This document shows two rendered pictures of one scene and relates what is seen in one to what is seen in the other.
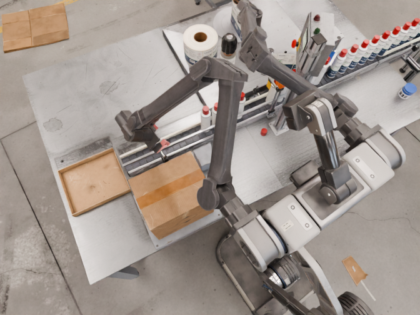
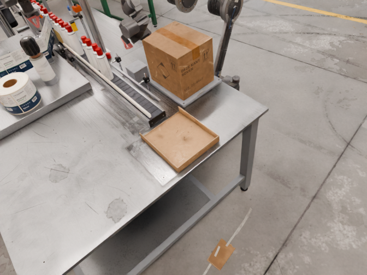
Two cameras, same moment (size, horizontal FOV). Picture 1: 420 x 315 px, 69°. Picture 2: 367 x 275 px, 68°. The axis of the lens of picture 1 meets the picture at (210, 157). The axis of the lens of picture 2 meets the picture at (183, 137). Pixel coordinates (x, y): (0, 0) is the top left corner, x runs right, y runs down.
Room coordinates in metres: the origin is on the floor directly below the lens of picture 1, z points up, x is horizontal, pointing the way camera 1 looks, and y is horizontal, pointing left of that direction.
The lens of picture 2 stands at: (0.52, 1.47, 1.85)
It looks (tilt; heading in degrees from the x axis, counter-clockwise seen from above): 49 degrees down; 266
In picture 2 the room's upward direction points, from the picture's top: 10 degrees counter-clockwise
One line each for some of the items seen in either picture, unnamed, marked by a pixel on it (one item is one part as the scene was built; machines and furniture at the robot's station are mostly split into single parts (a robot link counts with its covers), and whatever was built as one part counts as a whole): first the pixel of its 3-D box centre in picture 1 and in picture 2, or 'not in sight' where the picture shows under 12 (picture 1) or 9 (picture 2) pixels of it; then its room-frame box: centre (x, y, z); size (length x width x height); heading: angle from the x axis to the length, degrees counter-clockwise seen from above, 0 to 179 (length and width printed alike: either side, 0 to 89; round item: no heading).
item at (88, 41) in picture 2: not in sight; (93, 54); (0.87, -0.10, 0.98); 0.05 x 0.05 x 0.20
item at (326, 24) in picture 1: (313, 45); not in sight; (0.95, -0.41, 1.38); 0.17 x 0.10 x 0.19; 174
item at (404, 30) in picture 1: (398, 37); not in sight; (1.44, -1.10, 0.98); 0.05 x 0.05 x 0.20
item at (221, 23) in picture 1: (236, 24); not in sight; (1.58, -0.13, 0.89); 0.31 x 0.31 x 0.01
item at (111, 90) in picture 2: (259, 107); (86, 60); (0.97, -0.27, 0.85); 1.65 x 0.11 x 0.05; 119
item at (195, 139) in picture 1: (259, 107); (86, 59); (0.97, -0.27, 0.86); 1.65 x 0.08 x 0.04; 119
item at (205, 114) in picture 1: (205, 119); (104, 64); (0.81, 0.03, 0.98); 0.05 x 0.05 x 0.20
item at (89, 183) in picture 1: (94, 180); (178, 136); (0.49, 0.59, 0.85); 0.30 x 0.26 x 0.04; 119
